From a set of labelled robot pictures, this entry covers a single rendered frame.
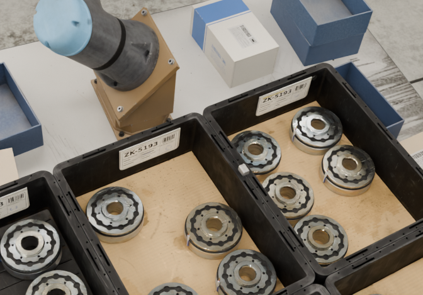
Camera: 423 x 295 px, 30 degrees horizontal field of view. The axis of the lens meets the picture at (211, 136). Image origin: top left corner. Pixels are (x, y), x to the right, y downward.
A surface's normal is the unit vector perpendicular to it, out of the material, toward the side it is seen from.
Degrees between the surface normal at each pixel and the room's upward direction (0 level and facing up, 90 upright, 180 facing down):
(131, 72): 75
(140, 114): 90
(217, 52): 90
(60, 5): 46
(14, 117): 0
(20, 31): 0
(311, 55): 90
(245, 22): 0
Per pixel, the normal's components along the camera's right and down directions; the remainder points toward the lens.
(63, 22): -0.52, -0.15
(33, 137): 0.51, 0.70
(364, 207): 0.09, -0.62
